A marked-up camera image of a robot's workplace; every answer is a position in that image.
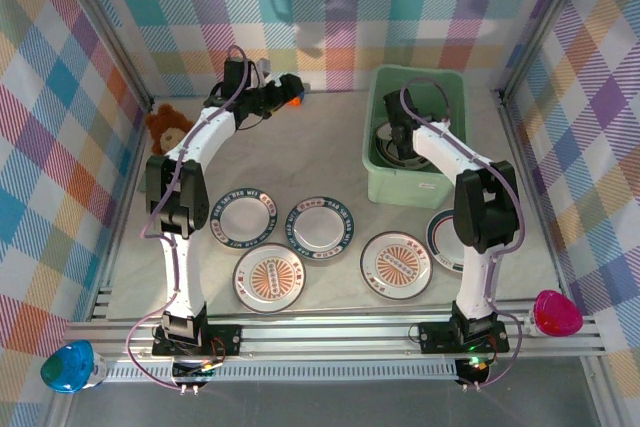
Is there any green red stripe plate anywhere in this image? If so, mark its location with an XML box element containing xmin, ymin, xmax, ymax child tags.
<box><xmin>372</xmin><ymin>120</ymin><xmax>434</xmax><ymax>171</ymax></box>
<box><xmin>425</xmin><ymin>210</ymin><xmax>471</xmax><ymax>273</ymax></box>

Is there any green plastic bin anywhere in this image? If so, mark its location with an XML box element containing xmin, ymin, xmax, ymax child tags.
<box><xmin>361</xmin><ymin>64</ymin><xmax>474</xmax><ymax>211</ymax></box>

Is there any teal lettered rim plate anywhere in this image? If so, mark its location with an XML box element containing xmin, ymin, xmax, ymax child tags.
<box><xmin>283</xmin><ymin>195</ymin><xmax>355</xmax><ymax>259</ymax></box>
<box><xmin>209</xmin><ymin>188</ymin><xmax>279</xmax><ymax>250</ymax></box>

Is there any sunburst print plate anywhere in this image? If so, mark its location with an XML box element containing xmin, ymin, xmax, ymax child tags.
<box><xmin>232</xmin><ymin>242</ymin><xmax>307</xmax><ymax>314</ymax></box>
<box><xmin>359</xmin><ymin>231</ymin><xmax>434</xmax><ymax>301</ymax></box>

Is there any brown plush lion toy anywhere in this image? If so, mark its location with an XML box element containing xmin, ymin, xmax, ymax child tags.
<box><xmin>144</xmin><ymin>102</ymin><xmax>196</xmax><ymax>157</ymax></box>

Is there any pink dome button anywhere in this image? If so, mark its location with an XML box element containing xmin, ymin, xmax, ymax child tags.
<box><xmin>529</xmin><ymin>289</ymin><xmax>585</xmax><ymax>340</ymax></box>

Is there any right controller board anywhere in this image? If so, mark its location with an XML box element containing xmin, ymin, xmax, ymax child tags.
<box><xmin>457</xmin><ymin>357</ymin><xmax>494</xmax><ymax>386</ymax></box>

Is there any controller board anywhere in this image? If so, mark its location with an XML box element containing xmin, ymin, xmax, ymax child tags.
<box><xmin>457</xmin><ymin>357</ymin><xmax>494</xmax><ymax>386</ymax></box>
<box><xmin>171</xmin><ymin>360</ymin><xmax>217</xmax><ymax>383</ymax></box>

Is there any left controller board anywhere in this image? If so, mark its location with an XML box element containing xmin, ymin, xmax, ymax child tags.
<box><xmin>171</xmin><ymin>360</ymin><xmax>217</xmax><ymax>383</ymax></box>

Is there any blue dome button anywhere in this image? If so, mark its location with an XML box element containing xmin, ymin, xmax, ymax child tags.
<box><xmin>39</xmin><ymin>339</ymin><xmax>109</xmax><ymax>395</ymax></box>

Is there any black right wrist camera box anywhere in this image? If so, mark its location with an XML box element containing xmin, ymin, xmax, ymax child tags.
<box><xmin>382</xmin><ymin>88</ymin><xmax>416</xmax><ymax>123</ymax></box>

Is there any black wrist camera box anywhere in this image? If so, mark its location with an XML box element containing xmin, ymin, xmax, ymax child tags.
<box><xmin>222</xmin><ymin>57</ymin><xmax>251</xmax><ymax>98</ymax></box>
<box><xmin>382</xmin><ymin>88</ymin><xmax>416</xmax><ymax>123</ymax></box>

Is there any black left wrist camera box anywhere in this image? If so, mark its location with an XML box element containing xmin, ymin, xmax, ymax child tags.
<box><xmin>222</xmin><ymin>57</ymin><xmax>251</xmax><ymax>98</ymax></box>

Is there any aluminium side rail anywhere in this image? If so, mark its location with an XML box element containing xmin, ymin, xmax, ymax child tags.
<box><xmin>84</xmin><ymin>101</ymin><xmax>156</xmax><ymax>323</ymax></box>
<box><xmin>497</xmin><ymin>91</ymin><xmax>574</xmax><ymax>301</ymax></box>

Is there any aluminium corner post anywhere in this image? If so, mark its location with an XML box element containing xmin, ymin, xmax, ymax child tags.
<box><xmin>49</xmin><ymin>0</ymin><xmax>155</xmax><ymax>111</ymax></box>
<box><xmin>494</xmin><ymin>0</ymin><xmax>601</xmax><ymax>98</ymax></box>

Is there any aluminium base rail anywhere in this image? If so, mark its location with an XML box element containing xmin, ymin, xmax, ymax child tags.
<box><xmin>64</xmin><ymin>314</ymin><xmax>606</xmax><ymax>363</ymax></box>

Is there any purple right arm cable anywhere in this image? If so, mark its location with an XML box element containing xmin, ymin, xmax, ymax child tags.
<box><xmin>402</xmin><ymin>76</ymin><xmax>526</xmax><ymax>391</ymax></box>

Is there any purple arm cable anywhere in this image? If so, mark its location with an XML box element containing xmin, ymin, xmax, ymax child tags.
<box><xmin>124</xmin><ymin>45</ymin><xmax>251</xmax><ymax>391</ymax></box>
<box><xmin>402</xmin><ymin>76</ymin><xmax>526</xmax><ymax>391</ymax></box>

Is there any slotted cable duct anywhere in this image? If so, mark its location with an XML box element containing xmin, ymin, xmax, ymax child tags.
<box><xmin>102</xmin><ymin>359</ymin><xmax>464</xmax><ymax>383</ymax></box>

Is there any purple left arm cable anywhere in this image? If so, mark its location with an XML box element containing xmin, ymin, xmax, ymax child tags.
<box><xmin>124</xmin><ymin>45</ymin><xmax>251</xmax><ymax>391</ymax></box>

